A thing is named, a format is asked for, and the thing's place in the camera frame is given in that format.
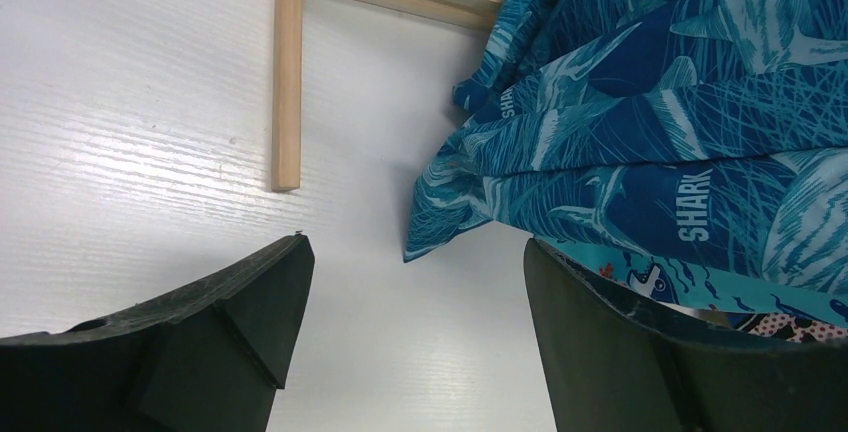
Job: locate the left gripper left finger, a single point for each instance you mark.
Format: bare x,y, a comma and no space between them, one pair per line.
208,356

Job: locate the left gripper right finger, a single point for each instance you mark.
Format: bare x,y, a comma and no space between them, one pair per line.
617,361

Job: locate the comic print shorts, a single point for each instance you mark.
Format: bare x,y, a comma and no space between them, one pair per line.
789,328

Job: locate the light blue shark shorts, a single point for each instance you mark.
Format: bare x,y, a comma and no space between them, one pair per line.
682,284

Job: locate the teal shark print shorts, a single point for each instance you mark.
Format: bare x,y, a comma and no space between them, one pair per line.
713,132

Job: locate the wooden clothes rack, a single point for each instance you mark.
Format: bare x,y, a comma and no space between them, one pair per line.
288,84

